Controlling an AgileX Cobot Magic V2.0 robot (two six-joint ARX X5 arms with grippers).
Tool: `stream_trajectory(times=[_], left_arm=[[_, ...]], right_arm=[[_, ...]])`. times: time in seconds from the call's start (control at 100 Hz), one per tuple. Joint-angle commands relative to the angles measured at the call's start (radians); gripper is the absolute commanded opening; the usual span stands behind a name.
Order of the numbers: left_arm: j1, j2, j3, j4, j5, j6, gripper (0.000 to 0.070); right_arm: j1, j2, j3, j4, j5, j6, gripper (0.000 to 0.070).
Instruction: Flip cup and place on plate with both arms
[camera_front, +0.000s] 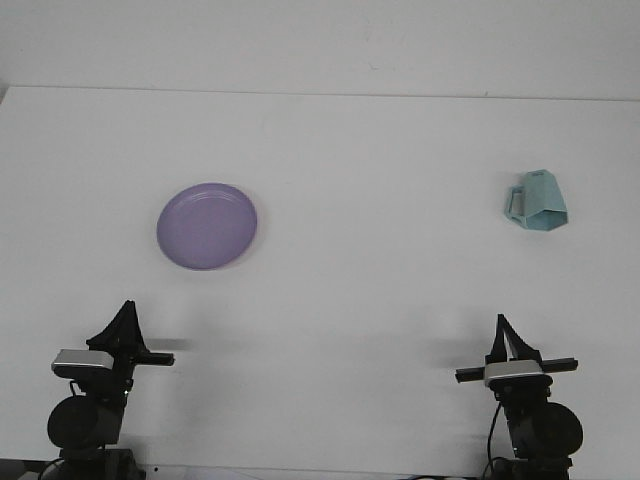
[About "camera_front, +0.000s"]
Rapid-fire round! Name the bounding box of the pale blue hexagonal cup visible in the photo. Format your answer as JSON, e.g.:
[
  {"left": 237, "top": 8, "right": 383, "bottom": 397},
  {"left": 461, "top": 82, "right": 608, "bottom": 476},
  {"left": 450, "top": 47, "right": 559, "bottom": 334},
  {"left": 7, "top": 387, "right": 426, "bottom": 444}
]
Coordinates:
[{"left": 502, "top": 169, "right": 571, "bottom": 231}]

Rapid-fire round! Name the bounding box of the purple round plate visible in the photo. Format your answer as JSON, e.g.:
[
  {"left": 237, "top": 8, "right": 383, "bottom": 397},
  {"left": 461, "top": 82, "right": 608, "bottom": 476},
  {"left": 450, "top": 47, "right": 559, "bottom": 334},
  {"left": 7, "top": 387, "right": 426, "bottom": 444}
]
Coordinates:
[{"left": 156, "top": 181, "right": 259, "bottom": 272}]

